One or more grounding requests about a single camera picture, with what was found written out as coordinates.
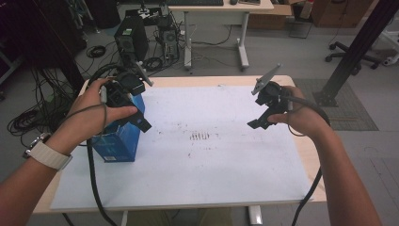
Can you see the black computer mouse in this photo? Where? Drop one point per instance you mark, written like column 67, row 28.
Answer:
column 233, row 2

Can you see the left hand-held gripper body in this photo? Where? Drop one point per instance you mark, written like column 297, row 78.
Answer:
column 125, row 84

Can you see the white table leg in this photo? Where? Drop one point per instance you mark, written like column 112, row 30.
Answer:
column 255, row 215

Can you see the person's left hand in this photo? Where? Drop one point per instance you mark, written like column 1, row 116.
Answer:
column 87, row 122

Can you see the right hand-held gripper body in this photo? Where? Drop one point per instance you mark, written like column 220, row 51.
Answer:
column 271, row 94

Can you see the black keyboard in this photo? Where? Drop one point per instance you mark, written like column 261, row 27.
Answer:
column 194, row 2

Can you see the black metal post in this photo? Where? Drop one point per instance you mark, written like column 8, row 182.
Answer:
column 360, row 44

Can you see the blue cardboard box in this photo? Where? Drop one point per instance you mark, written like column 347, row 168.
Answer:
column 120, row 144

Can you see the white desk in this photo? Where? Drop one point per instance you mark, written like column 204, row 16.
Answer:
column 219, row 12

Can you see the brown wooden cabinet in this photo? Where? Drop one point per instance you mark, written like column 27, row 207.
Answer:
column 342, row 12

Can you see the brown cardboard box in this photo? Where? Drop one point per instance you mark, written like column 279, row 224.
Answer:
column 269, row 19

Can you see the grey floor mat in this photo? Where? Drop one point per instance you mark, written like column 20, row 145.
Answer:
column 354, row 113

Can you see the person's right hand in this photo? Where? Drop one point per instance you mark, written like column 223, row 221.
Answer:
column 304, row 121

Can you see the dark curtain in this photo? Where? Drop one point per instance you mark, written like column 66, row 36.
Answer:
column 37, row 37

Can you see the wristwatch with white band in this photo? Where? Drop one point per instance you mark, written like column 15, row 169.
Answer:
column 50, row 155

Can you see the black box with white parts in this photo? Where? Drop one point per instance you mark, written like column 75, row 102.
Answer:
column 144, row 15

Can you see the person's khaki trousers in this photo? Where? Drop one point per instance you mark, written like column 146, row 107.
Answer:
column 147, row 218

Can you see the black computer tower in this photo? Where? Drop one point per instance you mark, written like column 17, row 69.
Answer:
column 131, row 40

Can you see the black office chair base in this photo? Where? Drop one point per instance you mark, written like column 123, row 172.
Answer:
column 345, row 53

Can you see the white whiteboard mat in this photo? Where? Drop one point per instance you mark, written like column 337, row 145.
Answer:
column 219, row 163

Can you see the grey open computer tower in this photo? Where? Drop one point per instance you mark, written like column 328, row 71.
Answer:
column 169, row 40

